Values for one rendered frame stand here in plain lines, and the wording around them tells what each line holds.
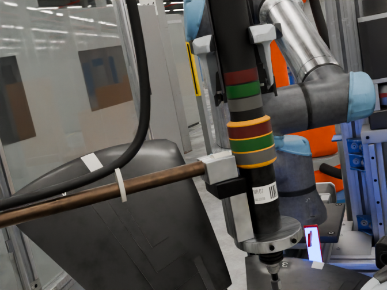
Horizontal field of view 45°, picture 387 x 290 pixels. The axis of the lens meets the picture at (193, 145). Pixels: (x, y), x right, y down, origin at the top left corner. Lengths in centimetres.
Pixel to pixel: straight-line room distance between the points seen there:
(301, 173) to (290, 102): 52
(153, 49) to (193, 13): 415
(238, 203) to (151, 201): 12
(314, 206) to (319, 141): 317
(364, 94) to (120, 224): 42
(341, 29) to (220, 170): 94
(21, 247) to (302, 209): 70
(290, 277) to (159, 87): 451
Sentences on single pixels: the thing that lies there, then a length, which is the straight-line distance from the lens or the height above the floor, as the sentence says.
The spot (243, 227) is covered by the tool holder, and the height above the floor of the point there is 135.
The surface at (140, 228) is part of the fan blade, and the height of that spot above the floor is 135.
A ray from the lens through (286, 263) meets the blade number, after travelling 77.
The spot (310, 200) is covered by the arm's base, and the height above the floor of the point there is 110.
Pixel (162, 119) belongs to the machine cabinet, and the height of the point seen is 88.
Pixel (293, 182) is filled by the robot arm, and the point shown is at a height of 116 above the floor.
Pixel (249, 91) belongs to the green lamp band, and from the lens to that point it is 45.
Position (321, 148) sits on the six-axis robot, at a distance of 442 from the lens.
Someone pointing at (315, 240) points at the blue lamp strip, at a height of 117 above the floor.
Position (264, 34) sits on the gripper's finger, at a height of 153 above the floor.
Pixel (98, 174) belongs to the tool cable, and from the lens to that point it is 43.
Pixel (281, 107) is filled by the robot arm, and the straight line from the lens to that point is 72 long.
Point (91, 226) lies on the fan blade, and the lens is 53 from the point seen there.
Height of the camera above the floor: 153
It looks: 11 degrees down
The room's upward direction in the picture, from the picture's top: 11 degrees counter-clockwise
